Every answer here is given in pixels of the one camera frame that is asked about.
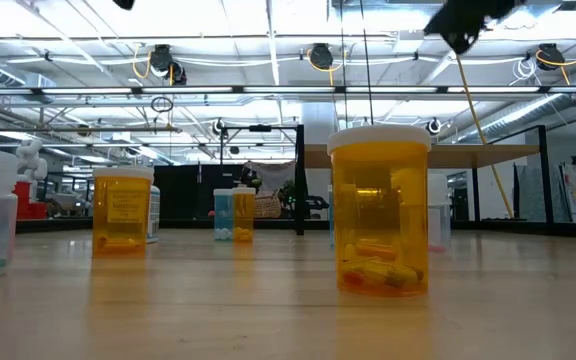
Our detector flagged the red storage crate stack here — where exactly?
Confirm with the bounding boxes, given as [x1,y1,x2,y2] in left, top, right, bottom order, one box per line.
[11,180,48,220]

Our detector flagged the black coiled cable loop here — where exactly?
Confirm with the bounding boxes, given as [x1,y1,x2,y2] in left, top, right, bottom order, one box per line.
[150,95,175,115]

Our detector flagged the clear pill bottle pink pills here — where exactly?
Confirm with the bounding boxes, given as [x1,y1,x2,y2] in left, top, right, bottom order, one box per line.
[426,172,453,254]

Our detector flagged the woven wicker basket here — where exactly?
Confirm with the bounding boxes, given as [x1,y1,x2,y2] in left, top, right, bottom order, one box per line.
[253,193,283,220]

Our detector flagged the thin black hanging cable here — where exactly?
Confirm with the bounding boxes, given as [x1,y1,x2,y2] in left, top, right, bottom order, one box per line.
[359,0,374,126]
[339,0,349,131]

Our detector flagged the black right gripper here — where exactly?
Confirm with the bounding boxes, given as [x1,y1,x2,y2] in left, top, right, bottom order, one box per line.
[423,0,527,55]

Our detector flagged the amber pill bottle yellow label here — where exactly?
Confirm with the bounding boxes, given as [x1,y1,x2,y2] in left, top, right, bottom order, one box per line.
[91,165,156,258]

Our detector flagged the large amber pill bottle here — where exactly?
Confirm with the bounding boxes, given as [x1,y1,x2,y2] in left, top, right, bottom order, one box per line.
[326,124,432,298]

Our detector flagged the black ceiling cable reel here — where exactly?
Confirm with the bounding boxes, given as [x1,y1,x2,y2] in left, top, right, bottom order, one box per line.
[148,43,175,75]
[310,42,334,70]
[536,42,565,71]

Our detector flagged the white bottle blue label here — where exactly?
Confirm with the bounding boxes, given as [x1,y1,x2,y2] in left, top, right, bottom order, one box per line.
[146,184,162,245]

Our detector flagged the small amber pill bottle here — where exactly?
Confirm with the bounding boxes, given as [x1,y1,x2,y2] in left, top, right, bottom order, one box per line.
[231,186,257,245]

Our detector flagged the yellow hanging hose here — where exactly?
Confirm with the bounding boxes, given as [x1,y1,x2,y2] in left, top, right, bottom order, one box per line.
[453,49,515,220]

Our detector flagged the black metal gantry frame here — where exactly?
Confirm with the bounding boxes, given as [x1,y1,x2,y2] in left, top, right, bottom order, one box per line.
[219,123,299,151]

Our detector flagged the white draped cloth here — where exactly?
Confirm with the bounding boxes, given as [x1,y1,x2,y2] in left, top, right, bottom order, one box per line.
[244,160,297,197]

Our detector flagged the black metal table frame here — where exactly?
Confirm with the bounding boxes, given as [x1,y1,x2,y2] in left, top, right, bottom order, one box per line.
[15,216,576,238]

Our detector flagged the black partition panel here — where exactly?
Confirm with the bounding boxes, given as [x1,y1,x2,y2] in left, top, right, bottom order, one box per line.
[151,163,299,220]

